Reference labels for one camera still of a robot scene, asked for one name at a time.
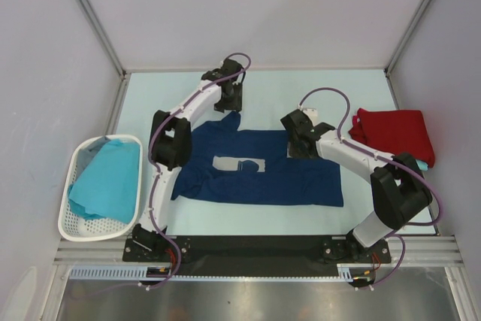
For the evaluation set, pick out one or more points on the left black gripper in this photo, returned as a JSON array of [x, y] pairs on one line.
[[236, 104]]

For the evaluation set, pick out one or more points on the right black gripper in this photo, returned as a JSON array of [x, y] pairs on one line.
[[294, 152]]

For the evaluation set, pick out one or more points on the navy blue t shirt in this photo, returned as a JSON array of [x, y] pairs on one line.
[[230, 165]]

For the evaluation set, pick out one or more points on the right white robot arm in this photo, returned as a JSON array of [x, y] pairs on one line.
[[399, 191]]

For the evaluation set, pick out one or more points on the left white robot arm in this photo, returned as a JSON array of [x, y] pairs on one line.
[[170, 148]]

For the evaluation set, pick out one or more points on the folded red t shirt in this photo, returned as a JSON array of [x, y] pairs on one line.
[[394, 132]]

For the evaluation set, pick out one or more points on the folded light blue t shirt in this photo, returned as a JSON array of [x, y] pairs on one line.
[[423, 166]]

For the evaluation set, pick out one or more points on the grey shirt in basket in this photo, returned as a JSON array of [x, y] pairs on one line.
[[88, 153]]

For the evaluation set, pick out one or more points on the turquoise t shirt in basket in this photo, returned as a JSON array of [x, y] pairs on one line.
[[108, 187]]

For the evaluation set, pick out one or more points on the white laundry basket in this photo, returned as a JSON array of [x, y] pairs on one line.
[[77, 229]]

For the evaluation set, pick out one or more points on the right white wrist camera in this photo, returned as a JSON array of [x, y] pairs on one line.
[[311, 113]]

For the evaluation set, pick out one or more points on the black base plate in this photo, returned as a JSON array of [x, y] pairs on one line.
[[255, 256]]

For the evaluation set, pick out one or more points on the aluminium frame rail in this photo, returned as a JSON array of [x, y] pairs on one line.
[[421, 251]]

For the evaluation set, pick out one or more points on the light blue cable duct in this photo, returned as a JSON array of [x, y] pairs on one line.
[[109, 272]]

